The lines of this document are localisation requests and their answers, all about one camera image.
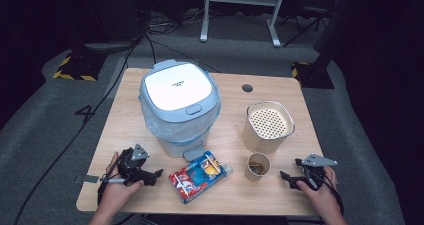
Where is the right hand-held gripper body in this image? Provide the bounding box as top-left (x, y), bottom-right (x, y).
top-left (294, 153), bottom-right (339, 190)

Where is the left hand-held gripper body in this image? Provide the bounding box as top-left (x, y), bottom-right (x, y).
top-left (116, 144), bottom-right (150, 187)

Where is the brown paper cup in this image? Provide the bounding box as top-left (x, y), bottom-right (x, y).
top-left (244, 151), bottom-right (272, 183)

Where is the red and blue snack packet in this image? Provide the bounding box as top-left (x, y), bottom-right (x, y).
top-left (168, 150), bottom-right (234, 205)

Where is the beige container with perforated strainer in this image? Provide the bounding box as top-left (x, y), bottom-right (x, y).
top-left (241, 100), bottom-right (296, 156)

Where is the light blue pedal trash bin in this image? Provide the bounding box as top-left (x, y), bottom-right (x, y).
top-left (138, 58), bottom-right (222, 162)

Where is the person's right hand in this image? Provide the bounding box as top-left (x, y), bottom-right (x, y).
top-left (295, 166), bottom-right (342, 218)

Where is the person's left hand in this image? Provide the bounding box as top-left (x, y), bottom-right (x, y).
top-left (98, 151), bottom-right (145, 215)

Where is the grey tape strip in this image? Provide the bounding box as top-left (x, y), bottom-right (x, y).
top-left (82, 174), bottom-right (100, 185)

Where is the clear plastic bin liner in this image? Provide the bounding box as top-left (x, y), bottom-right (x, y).
top-left (138, 94), bottom-right (222, 145)

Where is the black yellow striped stand base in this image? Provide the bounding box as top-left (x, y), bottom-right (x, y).
top-left (52, 52), bottom-right (105, 82)
top-left (291, 61), bottom-right (336, 90)

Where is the flat grey stand foot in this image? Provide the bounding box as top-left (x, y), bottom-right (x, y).
top-left (84, 40), bottom-right (135, 54)

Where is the black tripod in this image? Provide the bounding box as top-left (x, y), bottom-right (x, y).
top-left (281, 5), bottom-right (336, 49)

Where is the left hand-held gripper cable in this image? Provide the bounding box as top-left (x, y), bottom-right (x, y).
top-left (97, 148), bottom-right (134, 207)

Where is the hand-held gripper cable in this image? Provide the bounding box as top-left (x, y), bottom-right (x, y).
top-left (97, 148), bottom-right (134, 207)
top-left (304, 169), bottom-right (345, 217)

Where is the right hand-held gripper cable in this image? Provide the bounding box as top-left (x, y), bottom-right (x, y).
top-left (304, 169), bottom-right (345, 217)

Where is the long black floor cable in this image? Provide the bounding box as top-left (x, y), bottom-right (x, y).
top-left (12, 43), bottom-right (137, 225)

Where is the thin black floor cable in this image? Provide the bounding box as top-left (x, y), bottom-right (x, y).
top-left (144, 33), bottom-right (221, 74)

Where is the bundle of floor cables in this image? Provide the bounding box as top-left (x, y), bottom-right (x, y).
top-left (146, 7), bottom-right (206, 36)

